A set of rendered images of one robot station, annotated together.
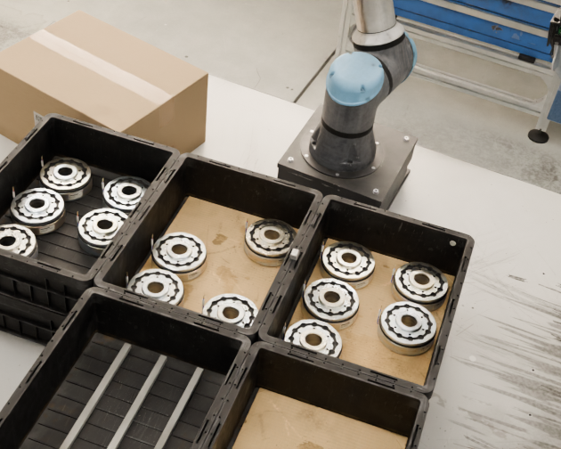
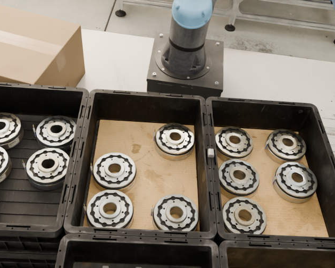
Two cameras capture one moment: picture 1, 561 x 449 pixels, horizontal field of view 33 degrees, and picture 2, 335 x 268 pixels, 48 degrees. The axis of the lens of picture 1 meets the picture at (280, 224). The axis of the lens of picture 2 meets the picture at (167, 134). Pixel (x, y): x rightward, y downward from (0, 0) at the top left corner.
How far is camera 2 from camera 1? 0.92 m
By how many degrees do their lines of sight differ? 15
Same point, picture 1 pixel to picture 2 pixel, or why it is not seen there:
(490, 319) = not seen: hidden behind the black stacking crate
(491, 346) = not seen: hidden behind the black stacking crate
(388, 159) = (213, 59)
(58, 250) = (15, 194)
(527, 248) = (304, 95)
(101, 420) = not seen: outside the picture
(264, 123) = (117, 52)
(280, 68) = (89, 17)
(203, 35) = (40, 7)
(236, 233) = (145, 140)
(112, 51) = (4, 22)
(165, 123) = (60, 68)
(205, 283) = (141, 189)
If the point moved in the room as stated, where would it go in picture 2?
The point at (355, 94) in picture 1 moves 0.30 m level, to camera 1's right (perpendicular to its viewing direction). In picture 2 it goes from (198, 19) to (291, 13)
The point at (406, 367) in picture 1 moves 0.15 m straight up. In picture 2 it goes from (307, 212) to (333, 177)
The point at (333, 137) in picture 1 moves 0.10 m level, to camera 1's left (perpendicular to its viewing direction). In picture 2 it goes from (182, 53) to (151, 56)
